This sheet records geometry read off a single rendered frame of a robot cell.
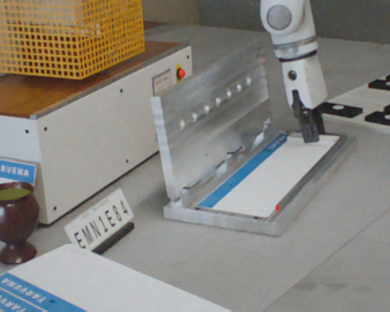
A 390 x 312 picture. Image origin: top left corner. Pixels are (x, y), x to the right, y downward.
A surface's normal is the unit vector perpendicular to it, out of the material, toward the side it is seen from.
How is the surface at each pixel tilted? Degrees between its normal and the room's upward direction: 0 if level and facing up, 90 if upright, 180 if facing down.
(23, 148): 90
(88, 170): 90
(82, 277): 0
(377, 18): 90
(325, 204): 0
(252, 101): 83
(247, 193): 0
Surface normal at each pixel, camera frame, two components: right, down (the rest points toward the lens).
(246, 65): 0.88, 0.00
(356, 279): -0.05, -0.94
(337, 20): -0.60, 0.30
